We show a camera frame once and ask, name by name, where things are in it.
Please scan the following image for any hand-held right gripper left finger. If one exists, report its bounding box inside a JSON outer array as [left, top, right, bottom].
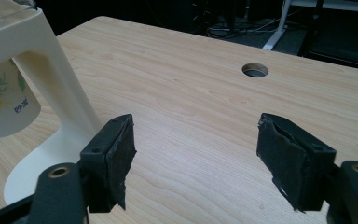
[[79, 113, 137, 214]]

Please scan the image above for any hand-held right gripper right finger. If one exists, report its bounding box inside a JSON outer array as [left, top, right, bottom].
[[255, 112, 337, 213]]

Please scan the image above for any cream plastic cup rack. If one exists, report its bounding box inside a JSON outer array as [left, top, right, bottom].
[[0, 7, 104, 205]]

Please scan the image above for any white cup with leaf print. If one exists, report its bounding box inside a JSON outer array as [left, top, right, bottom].
[[0, 58, 42, 139]]

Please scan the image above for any black cabinet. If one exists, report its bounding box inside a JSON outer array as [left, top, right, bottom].
[[297, 0, 358, 73]]

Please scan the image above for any white metal desk leg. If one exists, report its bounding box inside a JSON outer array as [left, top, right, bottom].
[[262, 0, 293, 51]]

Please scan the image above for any tangle of floor cables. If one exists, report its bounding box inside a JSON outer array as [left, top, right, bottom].
[[192, 6, 302, 40]]

